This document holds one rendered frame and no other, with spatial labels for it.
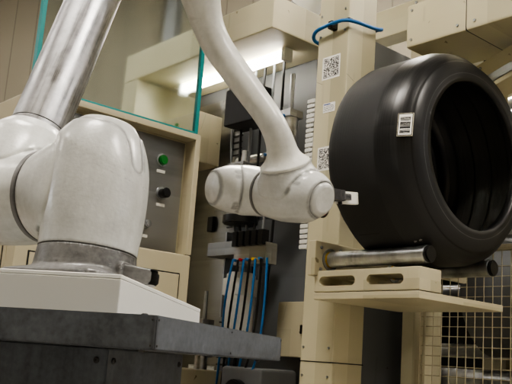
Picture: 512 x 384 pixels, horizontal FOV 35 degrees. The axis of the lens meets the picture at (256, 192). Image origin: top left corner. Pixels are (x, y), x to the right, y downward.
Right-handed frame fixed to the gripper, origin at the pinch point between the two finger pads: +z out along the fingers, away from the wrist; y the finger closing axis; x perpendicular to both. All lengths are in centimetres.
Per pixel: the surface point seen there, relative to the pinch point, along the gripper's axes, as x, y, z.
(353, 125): -20.0, 5.6, 10.1
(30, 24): -192, 447, 132
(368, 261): 14.9, 10.0, 18.5
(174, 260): 12, 61, -7
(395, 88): -28.2, -5.2, 14.1
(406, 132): -15.6, -10.5, 11.0
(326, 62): -48, 37, 34
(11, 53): -169, 459, 122
